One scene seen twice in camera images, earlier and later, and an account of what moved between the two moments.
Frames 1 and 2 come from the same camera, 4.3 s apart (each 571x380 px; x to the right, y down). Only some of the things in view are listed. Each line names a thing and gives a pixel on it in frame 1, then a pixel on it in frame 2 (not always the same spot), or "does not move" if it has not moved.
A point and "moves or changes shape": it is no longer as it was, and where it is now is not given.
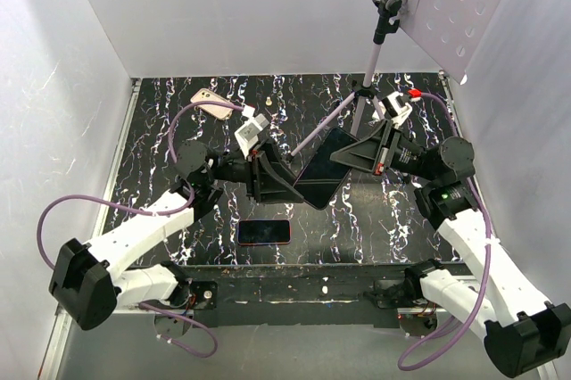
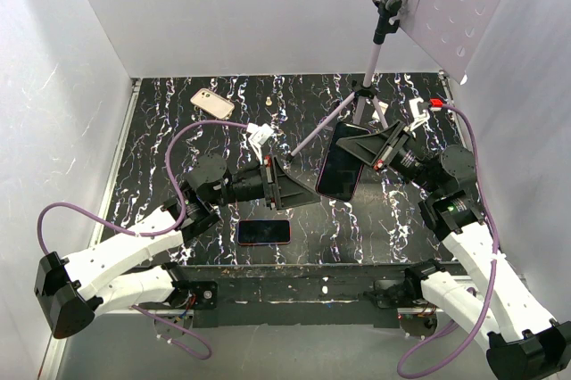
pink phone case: [204, 95] does not move
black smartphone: [261, 232] does not move
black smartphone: [323, 176] moves or changes shape
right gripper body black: [402, 154] does not move
